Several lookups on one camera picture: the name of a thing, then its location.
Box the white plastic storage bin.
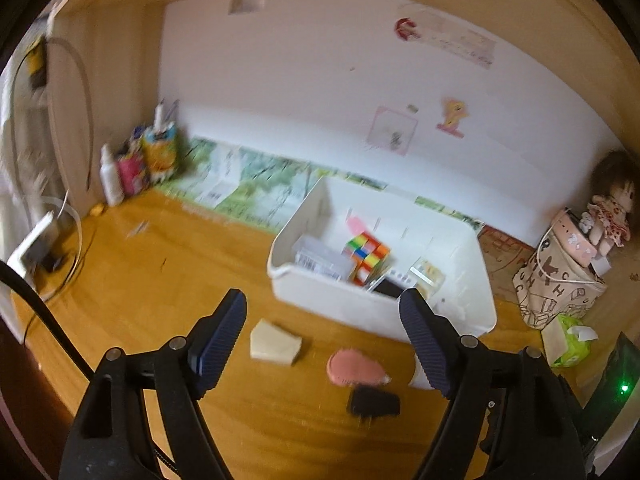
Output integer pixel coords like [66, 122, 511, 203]
[266, 175, 498, 343]

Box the thick black cable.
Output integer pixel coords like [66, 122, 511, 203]
[0, 260, 96, 381]

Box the green tissue packet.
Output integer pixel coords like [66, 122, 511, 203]
[542, 314, 598, 368]

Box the pink case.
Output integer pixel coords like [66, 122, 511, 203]
[550, 208, 598, 267]

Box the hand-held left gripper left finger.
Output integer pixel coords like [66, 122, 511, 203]
[59, 288, 248, 480]

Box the multicoloured puzzle cube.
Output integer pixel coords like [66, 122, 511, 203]
[341, 231, 392, 286]

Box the yellow pony sticker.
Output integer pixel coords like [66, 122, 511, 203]
[435, 97, 473, 138]

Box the white power strip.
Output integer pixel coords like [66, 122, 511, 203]
[6, 211, 61, 278]

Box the brown haired doll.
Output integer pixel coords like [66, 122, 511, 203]
[580, 150, 640, 261]

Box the black looped cable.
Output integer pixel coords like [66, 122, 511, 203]
[45, 35, 96, 191]

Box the white paper sheet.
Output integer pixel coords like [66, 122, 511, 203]
[202, 147, 246, 208]

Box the red patterned mat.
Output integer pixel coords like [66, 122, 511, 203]
[477, 227, 536, 286]

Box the pink pen holder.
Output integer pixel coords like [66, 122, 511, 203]
[116, 152, 151, 196]

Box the white cable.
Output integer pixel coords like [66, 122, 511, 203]
[37, 197, 83, 301]

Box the patterned canvas bag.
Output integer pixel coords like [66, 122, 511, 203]
[514, 232, 608, 331]

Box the pink framed drawing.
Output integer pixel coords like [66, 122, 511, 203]
[366, 106, 418, 157]

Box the red sticker paper strip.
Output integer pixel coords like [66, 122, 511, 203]
[395, 2, 496, 68]

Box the thin black cable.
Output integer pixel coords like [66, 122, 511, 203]
[22, 225, 98, 346]

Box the beige wedge block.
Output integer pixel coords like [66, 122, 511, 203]
[249, 318, 303, 366]

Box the white lace curtain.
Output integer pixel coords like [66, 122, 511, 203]
[0, 60, 66, 271]

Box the yellow black device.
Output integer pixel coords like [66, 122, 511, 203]
[27, 40, 48, 91]

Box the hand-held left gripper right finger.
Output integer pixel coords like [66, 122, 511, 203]
[398, 287, 586, 480]

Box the white small cardboard box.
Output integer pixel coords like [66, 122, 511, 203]
[410, 258, 447, 293]

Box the white squeeze bottle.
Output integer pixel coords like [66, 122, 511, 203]
[99, 143, 125, 207]

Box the black small object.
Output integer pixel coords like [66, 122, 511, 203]
[346, 386, 402, 420]

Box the clear plastic case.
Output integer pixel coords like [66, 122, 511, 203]
[291, 234, 353, 278]

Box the green printed mat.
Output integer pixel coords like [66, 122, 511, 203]
[152, 135, 486, 233]

